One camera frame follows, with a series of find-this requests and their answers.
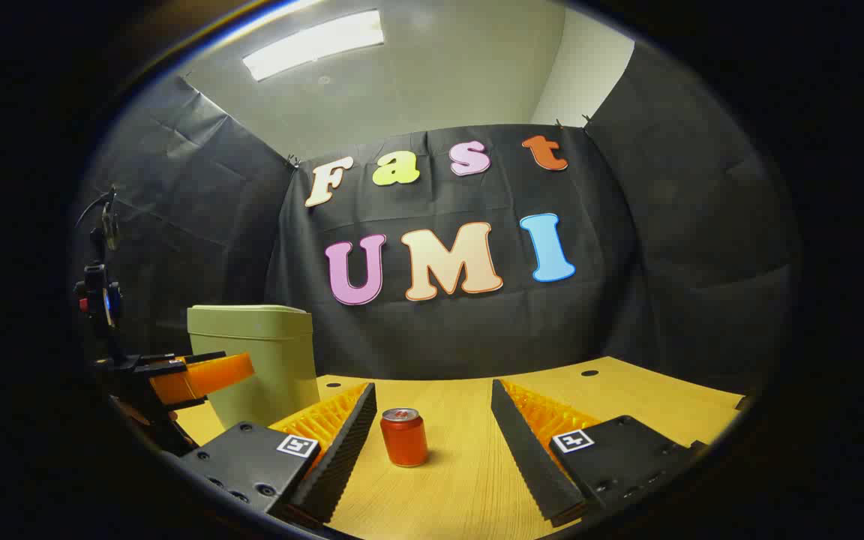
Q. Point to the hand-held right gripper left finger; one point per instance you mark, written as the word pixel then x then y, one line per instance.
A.
pixel 342 450

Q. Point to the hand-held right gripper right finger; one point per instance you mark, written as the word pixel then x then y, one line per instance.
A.
pixel 526 457

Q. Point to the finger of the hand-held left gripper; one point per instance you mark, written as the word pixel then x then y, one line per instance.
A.
pixel 207 375

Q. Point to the red pop can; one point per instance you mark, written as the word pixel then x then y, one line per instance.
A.
pixel 404 439

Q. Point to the green desktop garbage bin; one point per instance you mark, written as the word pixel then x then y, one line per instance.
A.
pixel 267 345

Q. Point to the wooden desktop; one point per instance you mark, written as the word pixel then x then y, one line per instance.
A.
pixel 462 480

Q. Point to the black backdrop cloth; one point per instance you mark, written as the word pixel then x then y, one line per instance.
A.
pixel 439 330

